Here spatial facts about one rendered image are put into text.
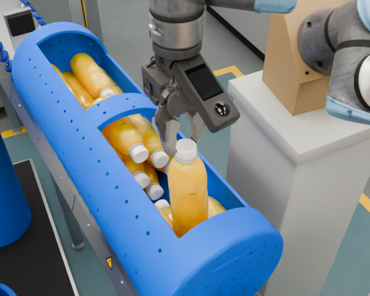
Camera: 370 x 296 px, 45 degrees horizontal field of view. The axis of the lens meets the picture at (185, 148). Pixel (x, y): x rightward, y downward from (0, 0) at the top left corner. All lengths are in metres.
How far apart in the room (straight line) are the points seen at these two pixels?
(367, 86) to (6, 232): 1.67
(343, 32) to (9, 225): 1.61
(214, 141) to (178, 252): 1.98
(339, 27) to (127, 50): 2.71
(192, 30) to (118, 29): 3.24
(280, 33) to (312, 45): 0.10
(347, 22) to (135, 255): 0.60
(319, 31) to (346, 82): 0.19
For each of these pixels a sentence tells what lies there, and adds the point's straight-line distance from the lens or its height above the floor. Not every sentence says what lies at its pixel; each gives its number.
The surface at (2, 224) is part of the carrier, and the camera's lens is 2.09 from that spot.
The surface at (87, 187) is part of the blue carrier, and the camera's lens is 0.98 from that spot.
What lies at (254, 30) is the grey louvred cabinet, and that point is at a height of 0.21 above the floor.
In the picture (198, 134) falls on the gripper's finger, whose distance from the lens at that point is 0.75.
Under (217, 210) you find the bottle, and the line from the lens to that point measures 0.92.
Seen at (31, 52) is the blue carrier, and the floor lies 1.21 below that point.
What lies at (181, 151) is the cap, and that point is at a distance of 0.75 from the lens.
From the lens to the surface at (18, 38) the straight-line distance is 1.85.
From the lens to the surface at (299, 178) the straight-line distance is 1.15.
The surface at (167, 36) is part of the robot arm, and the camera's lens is 0.62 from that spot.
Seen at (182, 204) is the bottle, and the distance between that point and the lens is 0.81.
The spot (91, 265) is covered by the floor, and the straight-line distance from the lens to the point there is 2.22.
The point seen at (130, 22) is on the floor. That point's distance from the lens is 3.94.
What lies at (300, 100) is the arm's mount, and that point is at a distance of 1.12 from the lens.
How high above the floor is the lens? 1.87
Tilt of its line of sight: 44 degrees down
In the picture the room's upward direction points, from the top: straight up
